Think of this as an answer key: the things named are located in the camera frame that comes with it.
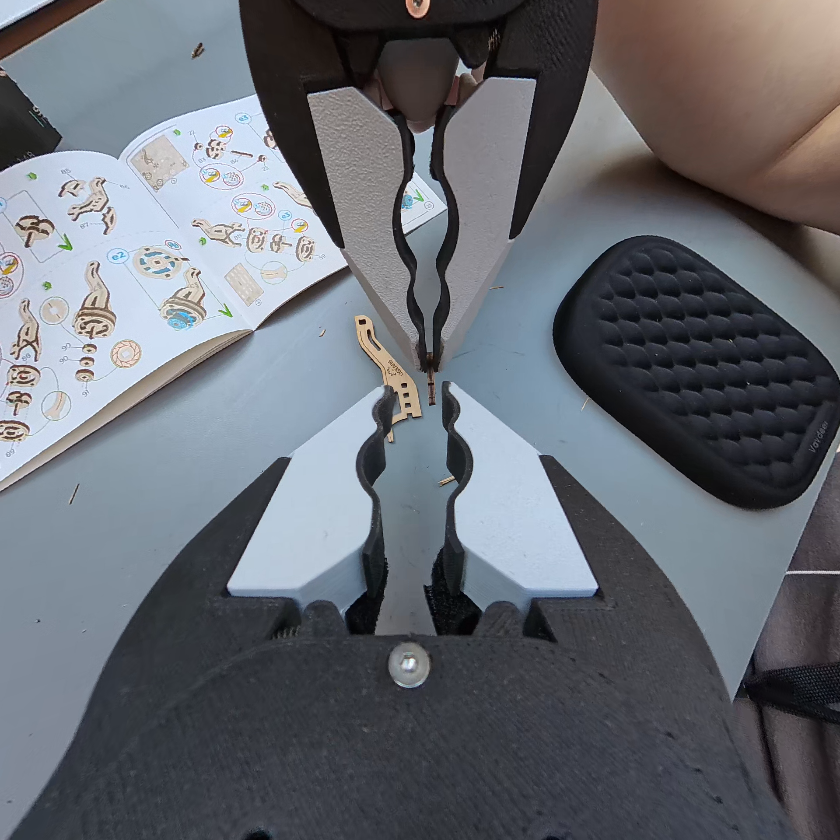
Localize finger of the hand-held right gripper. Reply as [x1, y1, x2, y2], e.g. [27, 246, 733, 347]
[428, 74, 539, 367]
[306, 84, 429, 367]

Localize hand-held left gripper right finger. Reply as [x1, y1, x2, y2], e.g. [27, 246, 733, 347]
[432, 379, 600, 616]

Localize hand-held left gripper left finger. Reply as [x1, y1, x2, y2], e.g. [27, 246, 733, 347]
[226, 386, 396, 619]

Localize person's right forearm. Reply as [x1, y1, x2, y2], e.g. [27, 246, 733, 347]
[592, 0, 840, 232]

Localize black padded wrist rest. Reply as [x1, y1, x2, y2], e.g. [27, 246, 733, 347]
[553, 235, 840, 510]

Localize open instruction booklet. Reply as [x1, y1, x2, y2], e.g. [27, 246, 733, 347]
[0, 92, 448, 493]

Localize black box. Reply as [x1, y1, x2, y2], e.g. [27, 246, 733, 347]
[0, 66, 64, 172]

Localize dark cloth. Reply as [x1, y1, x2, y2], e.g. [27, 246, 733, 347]
[731, 453, 840, 840]

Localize black strap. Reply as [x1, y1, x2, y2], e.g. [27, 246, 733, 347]
[743, 665, 840, 724]

